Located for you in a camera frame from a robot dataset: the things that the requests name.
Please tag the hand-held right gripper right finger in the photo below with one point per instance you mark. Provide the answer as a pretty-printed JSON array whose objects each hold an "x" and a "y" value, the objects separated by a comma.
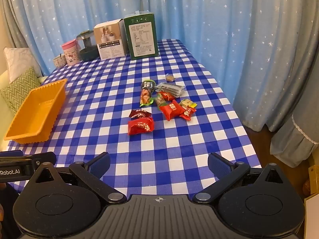
[{"x": 218, "y": 165}]

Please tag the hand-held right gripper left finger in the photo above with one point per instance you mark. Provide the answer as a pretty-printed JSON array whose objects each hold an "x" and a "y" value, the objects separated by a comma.
[{"x": 101, "y": 164}]

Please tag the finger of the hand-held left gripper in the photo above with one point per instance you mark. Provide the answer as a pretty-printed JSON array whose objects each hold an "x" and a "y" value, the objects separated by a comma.
[{"x": 46, "y": 158}]

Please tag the orange plastic tray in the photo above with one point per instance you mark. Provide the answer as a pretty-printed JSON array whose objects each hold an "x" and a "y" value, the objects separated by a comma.
[{"x": 35, "y": 119}]

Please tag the large red snack packet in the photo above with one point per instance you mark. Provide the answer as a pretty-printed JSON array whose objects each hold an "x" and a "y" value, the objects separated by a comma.
[{"x": 140, "y": 126}]

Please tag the small red white snack packet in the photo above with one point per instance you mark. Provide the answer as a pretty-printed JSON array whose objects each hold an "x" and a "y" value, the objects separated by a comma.
[{"x": 187, "y": 113}]

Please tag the dark brown red snack packet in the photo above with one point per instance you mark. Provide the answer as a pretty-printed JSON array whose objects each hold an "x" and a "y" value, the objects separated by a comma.
[{"x": 139, "y": 114}]

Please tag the medium red snack packet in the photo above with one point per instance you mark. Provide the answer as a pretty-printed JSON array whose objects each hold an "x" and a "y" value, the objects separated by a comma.
[{"x": 172, "y": 109}]

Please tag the small green snack packet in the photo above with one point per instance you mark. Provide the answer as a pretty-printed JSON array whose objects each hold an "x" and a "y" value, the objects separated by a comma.
[{"x": 160, "y": 102}]

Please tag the small red orange snack packet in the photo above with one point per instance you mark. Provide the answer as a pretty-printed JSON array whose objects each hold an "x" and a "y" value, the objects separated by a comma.
[{"x": 167, "y": 95}]

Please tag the clear grey snack packet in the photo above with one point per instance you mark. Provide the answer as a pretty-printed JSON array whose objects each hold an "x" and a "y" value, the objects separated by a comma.
[{"x": 172, "y": 88}]

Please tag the small brown candy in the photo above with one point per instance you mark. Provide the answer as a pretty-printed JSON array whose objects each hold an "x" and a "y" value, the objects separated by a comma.
[{"x": 170, "y": 78}]

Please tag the blue white checked tablecloth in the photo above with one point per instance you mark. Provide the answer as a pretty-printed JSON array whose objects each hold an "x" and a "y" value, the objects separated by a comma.
[{"x": 199, "y": 142}]

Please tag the pale yellow sofa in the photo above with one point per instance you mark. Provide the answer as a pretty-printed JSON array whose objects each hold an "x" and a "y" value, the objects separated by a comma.
[{"x": 3, "y": 129}]

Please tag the green zigzag pillow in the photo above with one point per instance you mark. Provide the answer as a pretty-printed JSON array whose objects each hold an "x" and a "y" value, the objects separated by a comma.
[{"x": 20, "y": 87}]

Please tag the blue cloth with lace trim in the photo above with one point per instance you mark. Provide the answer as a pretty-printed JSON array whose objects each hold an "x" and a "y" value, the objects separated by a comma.
[{"x": 294, "y": 142}]

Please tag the yellow wooden panel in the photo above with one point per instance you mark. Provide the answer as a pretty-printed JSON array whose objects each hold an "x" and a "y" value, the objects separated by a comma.
[{"x": 314, "y": 179}]

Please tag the small patterned mug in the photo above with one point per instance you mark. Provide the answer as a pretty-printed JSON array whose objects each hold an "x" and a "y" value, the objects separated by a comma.
[{"x": 59, "y": 61}]

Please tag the white textured pillow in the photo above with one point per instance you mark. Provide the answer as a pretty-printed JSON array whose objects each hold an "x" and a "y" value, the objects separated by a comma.
[{"x": 17, "y": 59}]

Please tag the pink cartoon cup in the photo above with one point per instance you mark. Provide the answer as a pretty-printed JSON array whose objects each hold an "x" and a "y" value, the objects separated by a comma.
[{"x": 71, "y": 54}]

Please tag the white panel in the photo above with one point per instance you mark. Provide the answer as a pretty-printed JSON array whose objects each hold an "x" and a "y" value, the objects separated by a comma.
[{"x": 312, "y": 216}]

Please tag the dark green glass humidifier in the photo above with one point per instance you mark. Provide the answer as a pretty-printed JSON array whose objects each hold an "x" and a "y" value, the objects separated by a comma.
[{"x": 87, "y": 52}]

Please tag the white cardboard box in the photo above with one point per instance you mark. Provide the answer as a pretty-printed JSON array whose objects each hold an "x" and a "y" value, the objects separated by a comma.
[{"x": 111, "y": 47}]

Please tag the green cardboard box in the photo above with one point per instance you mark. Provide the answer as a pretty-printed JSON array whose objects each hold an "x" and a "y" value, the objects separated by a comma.
[{"x": 142, "y": 37}]

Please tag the grey curtain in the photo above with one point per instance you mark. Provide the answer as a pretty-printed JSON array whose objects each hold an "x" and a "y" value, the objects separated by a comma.
[{"x": 10, "y": 17}]

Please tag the blue star curtain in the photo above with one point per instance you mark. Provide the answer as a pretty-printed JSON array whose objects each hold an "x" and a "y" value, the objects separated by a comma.
[{"x": 199, "y": 12}]

